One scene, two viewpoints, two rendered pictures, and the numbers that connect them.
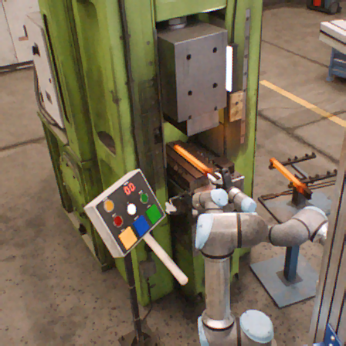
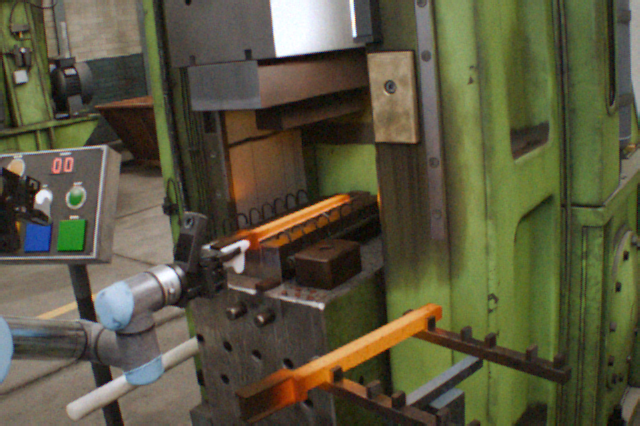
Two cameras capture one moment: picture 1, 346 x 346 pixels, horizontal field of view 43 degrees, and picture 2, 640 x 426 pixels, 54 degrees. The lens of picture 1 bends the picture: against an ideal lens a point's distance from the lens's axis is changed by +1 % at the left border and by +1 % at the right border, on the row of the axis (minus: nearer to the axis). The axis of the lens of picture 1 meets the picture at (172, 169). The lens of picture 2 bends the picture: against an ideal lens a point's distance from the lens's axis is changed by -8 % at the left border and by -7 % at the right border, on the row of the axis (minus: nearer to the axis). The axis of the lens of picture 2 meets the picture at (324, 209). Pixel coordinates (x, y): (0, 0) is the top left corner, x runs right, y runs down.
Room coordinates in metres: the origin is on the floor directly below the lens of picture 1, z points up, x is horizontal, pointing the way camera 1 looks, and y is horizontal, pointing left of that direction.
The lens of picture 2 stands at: (1.67, -1.49, 1.40)
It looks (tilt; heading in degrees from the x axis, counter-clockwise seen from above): 15 degrees down; 67
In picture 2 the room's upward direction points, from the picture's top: 6 degrees counter-clockwise
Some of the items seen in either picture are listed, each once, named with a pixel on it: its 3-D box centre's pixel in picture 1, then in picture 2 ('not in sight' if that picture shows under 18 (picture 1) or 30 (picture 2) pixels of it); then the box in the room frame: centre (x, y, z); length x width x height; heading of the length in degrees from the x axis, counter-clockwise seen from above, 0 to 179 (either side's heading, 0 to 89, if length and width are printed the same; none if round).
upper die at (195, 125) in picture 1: (181, 109); (288, 75); (2.22, -0.07, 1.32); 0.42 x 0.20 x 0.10; 29
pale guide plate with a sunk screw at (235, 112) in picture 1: (235, 106); (393, 97); (2.31, -0.39, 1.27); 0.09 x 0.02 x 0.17; 119
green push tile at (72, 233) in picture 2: (152, 214); (72, 236); (1.70, 0.11, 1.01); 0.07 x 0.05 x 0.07; 144
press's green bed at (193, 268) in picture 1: (194, 246); not in sight; (2.26, -0.12, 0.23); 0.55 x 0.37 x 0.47; 29
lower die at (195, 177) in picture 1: (184, 163); (304, 229); (2.22, -0.07, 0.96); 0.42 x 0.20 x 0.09; 29
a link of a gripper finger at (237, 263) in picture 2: not in sight; (238, 258); (2.01, -0.24, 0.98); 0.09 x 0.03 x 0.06; 26
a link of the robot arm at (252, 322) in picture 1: (254, 333); not in sight; (1.01, -0.26, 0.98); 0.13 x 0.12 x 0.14; 86
